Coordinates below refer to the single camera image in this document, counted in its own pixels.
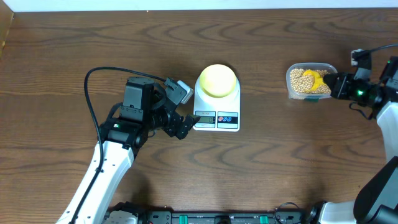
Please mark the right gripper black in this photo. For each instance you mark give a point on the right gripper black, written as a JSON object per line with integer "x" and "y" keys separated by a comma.
{"x": 339, "y": 91}

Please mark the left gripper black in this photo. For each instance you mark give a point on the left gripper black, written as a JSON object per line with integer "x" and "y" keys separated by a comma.
{"x": 173, "y": 127}

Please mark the yellow measuring scoop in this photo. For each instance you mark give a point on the yellow measuring scoop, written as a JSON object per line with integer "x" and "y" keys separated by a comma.
{"x": 317, "y": 79}

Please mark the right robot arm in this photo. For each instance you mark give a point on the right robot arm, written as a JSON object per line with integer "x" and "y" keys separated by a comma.
{"x": 376, "y": 202}

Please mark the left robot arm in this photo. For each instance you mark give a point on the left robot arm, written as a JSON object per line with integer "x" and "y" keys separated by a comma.
{"x": 146, "y": 108}

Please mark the white digital kitchen scale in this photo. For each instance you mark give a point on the white digital kitchen scale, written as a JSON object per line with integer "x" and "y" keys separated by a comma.
{"x": 217, "y": 114}

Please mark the pale yellow bowl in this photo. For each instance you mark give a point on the pale yellow bowl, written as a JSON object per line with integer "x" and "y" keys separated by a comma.
{"x": 217, "y": 80}

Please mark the clear plastic container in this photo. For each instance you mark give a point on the clear plastic container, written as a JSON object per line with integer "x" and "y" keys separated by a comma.
{"x": 312, "y": 66}

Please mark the soybeans in container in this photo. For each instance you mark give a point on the soybeans in container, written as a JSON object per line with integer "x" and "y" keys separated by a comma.
{"x": 301, "y": 83}

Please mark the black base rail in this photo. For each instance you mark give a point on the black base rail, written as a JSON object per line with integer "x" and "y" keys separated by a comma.
{"x": 168, "y": 216}

